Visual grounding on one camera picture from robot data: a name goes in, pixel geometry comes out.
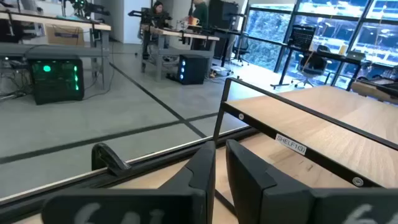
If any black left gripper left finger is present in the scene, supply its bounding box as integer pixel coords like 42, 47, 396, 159
41, 140, 218, 224

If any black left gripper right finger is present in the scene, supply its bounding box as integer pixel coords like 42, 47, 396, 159
225, 139, 398, 224

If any white shelf label sticker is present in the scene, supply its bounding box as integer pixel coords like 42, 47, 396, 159
275, 133, 308, 156

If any computer tower with blue lights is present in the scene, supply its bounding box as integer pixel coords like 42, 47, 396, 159
176, 54, 208, 86

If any black office chair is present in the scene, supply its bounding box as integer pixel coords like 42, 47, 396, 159
231, 30, 251, 67
292, 44, 332, 88

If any short workbench with grey legs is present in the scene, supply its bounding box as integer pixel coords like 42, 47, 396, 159
140, 24, 221, 82

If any black desk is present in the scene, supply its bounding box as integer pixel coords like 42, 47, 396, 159
269, 45, 373, 91

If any laptop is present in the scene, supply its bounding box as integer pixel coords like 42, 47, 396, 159
346, 50, 367, 62

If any computer tower with green lights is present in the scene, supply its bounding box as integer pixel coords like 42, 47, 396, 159
27, 55, 85, 106

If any long workbench with grey legs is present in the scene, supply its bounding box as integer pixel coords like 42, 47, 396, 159
0, 11, 112, 91

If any standing person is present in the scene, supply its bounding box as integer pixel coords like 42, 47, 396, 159
188, 0, 210, 29

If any seated person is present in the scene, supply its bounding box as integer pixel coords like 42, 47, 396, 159
150, 0, 172, 29

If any dark equipment cabinet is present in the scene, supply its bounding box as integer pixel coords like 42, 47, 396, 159
208, 0, 239, 30

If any cardboard box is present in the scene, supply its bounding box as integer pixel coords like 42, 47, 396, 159
45, 24, 85, 47

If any wooden shelf with black frame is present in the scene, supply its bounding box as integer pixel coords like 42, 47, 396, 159
213, 77, 398, 189

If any wooden table with black frame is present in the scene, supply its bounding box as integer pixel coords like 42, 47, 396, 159
351, 77, 398, 105

